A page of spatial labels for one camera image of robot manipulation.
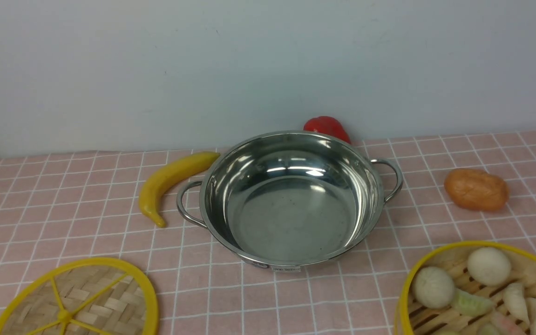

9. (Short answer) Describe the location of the yellow bamboo steamer lid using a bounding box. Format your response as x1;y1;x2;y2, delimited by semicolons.
0;257;160;335

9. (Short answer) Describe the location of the yellow bamboo steamer basket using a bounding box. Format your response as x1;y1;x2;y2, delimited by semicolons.
394;241;536;335

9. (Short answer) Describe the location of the stainless steel pot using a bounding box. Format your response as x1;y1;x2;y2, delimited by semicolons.
176;131;404;272

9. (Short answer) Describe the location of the red bell pepper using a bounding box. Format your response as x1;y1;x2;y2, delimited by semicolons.
303;116;352;144

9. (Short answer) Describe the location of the yellow plastic banana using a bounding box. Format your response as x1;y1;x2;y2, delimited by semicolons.
138;151;220;228

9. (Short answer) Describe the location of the white round bun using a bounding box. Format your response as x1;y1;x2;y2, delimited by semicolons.
411;267;456;309
467;247;512;286

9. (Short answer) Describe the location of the orange brown potato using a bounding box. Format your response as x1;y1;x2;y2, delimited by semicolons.
444;168;510;212

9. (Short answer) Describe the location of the green white dumpling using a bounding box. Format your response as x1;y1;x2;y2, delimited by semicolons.
450;289;495;317

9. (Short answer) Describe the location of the pink checkered tablecloth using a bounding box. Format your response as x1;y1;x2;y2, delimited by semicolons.
0;131;536;335

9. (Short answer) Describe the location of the pink white dumpling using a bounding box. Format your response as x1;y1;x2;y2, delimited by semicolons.
490;311;526;335

